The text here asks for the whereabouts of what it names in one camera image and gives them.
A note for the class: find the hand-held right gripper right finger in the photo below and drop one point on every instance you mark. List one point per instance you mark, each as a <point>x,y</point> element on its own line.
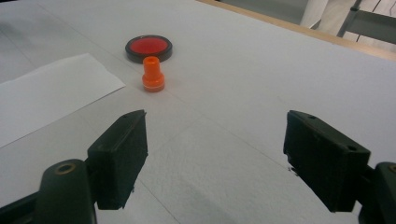
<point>323,158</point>

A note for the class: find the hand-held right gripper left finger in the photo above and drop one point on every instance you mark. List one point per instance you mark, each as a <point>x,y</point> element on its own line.
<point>120,155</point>

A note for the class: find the orange stamp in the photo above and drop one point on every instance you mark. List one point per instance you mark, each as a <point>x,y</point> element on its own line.
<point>152,74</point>

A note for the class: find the round red ink pad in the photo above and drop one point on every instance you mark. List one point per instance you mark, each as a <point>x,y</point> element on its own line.
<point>148,46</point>

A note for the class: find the white paper sheet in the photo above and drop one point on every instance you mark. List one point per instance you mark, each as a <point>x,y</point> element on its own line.
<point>46,93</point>

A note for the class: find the white table cover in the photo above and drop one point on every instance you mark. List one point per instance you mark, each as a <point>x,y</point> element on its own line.
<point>233,93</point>

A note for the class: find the wooden table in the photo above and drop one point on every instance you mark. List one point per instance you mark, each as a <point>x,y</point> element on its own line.
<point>342,41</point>

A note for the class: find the white desk frame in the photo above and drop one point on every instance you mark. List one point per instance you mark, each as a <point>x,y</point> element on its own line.
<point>373,26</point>

